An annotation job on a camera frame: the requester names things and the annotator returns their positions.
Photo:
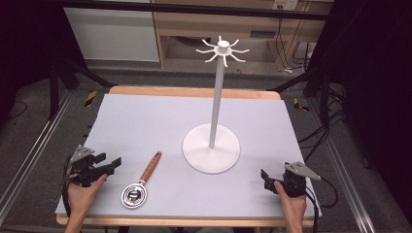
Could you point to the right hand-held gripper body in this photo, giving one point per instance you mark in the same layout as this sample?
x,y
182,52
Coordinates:
x,y
296,181

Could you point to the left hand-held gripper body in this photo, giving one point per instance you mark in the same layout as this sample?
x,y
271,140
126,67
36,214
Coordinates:
x,y
85,168

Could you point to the person's right hand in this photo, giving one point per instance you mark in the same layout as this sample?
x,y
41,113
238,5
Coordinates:
x,y
293,204

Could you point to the person's left hand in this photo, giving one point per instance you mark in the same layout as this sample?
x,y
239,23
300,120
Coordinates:
x,y
81,197

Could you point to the pale grey table mat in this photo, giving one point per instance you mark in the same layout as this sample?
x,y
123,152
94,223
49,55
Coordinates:
x,y
162,136

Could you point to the white hook stand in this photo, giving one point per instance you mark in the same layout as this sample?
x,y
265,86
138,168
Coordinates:
x,y
211,149

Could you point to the yellow black striped tape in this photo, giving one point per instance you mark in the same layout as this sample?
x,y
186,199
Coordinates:
x,y
91,98
300,105

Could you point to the black metal stand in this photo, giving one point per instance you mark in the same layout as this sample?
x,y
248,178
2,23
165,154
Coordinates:
x,y
54,90
324,97

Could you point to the wooden table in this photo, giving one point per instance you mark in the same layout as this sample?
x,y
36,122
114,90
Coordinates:
x,y
194,91

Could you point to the white cabinet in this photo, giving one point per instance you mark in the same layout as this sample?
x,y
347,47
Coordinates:
x,y
110,32

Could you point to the black curtain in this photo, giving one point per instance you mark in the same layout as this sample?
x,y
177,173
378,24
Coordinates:
x,y
375,81
26,48

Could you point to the white power strip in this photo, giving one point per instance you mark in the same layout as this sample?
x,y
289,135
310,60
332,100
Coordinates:
x,y
285,4

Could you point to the metal floor rail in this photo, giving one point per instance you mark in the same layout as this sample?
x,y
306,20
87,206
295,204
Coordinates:
x,y
346,174
35,145

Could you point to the black horizontal frame bar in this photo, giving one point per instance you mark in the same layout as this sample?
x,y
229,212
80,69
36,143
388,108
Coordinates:
x,y
194,9

